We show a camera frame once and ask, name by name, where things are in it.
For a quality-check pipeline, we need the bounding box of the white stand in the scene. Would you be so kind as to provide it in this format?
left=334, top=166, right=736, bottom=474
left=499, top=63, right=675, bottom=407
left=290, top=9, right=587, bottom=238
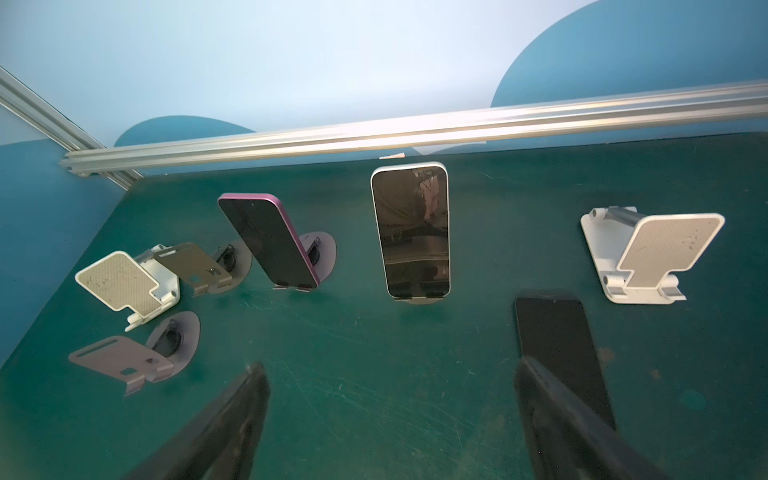
left=580, top=206, right=726, bottom=305
left=75, top=244, right=181, bottom=332

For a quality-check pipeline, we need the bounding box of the back horizontal aluminium bar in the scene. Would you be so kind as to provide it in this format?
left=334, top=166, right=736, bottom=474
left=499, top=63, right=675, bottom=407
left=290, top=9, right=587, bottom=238
left=60, top=81, right=767, bottom=177

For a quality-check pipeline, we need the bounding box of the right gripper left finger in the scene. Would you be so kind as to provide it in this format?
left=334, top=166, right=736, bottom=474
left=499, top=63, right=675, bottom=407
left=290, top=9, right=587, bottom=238
left=125, top=362, right=271, bottom=479

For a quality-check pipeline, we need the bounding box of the back left phone purple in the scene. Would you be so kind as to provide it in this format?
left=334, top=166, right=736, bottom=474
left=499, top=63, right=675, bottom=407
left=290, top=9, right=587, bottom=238
left=217, top=193, right=319, bottom=290

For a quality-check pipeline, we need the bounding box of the round stand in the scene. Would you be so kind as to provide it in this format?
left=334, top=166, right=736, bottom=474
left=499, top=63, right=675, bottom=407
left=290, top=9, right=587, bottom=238
left=68, top=311, right=201, bottom=396
left=271, top=231, right=337, bottom=292
left=394, top=296, right=445, bottom=305
left=153, top=240, right=253, bottom=297

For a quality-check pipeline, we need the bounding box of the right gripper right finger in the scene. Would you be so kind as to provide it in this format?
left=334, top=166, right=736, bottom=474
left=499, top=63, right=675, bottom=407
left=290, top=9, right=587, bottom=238
left=514, top=357, right=668, bottom=479

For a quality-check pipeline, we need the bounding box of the left aluminium frame post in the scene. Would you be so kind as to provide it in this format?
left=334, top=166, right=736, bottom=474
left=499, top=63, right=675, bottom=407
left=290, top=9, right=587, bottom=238
left=0, top=64, right=145, bottom=192

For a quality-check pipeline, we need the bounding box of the phone silver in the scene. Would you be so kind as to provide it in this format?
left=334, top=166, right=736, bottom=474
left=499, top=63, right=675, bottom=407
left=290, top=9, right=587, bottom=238
left=370, top=161, right=451, bottom=299

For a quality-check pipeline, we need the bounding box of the phone white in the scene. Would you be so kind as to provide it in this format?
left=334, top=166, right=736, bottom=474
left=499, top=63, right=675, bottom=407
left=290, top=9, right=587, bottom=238
left=513, top=291, right=617, bottom=429

